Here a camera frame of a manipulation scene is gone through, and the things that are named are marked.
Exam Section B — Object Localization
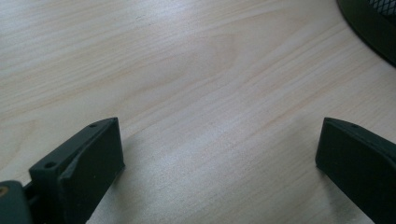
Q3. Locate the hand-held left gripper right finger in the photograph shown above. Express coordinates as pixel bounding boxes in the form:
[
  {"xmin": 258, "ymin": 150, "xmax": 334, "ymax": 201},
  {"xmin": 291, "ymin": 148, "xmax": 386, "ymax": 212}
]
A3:
[{"xmin": 315, "ymin": 117, "xmax": 396, "ymax": 224}]

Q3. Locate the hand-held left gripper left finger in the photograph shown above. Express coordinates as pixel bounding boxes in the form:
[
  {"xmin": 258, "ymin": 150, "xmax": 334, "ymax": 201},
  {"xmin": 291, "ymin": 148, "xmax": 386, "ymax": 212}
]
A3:
[{"xmin": 28, "ymin": 117, "xmax": 126, "ymax": 224}]

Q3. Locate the black mesh metal container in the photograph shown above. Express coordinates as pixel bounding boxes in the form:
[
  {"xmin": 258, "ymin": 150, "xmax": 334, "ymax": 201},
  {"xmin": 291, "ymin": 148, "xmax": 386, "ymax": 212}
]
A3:
[{"xmin": 335, "ymin": 0, "xmax": 396, "ymax": 68}]

